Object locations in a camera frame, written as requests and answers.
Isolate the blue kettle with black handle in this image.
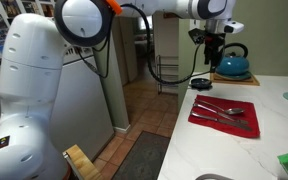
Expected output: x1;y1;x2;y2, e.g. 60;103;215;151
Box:
215;42;252;81

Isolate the black metal shoe rack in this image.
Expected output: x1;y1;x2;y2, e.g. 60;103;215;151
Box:
155;54;180;95

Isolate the wooden butcher block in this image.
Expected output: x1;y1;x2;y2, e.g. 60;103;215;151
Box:
62;144;106;180

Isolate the broad silver table knife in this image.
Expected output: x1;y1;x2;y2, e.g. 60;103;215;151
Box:
190;111;254;132

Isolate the wooden coat hook rail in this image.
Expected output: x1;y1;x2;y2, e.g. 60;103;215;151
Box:
162;12;180;20

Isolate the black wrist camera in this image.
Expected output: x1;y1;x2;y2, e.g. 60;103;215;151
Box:
187;27;206;45

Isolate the white refrigerator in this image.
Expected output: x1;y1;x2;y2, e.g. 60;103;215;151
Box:
0;0;116;164

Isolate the slim silver table knife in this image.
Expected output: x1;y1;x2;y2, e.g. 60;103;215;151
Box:
192;103;249;125

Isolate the red cloth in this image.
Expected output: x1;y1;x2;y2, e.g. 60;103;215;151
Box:
187;94;261;139

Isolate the wooden trivet board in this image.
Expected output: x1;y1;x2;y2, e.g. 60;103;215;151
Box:
209;71;261;87

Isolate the dark floor mat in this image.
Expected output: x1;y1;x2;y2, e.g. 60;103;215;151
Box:
111;130;171;180

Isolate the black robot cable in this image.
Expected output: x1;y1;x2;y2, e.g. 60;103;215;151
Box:
119;3;216;85

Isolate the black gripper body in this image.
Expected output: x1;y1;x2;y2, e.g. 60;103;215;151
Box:
202;31;227;62

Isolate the silver metal spoon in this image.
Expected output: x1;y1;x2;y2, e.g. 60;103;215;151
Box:
196;99;246;116

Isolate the dark green bowl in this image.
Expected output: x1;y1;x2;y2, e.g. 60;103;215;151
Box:
189;77;214;91

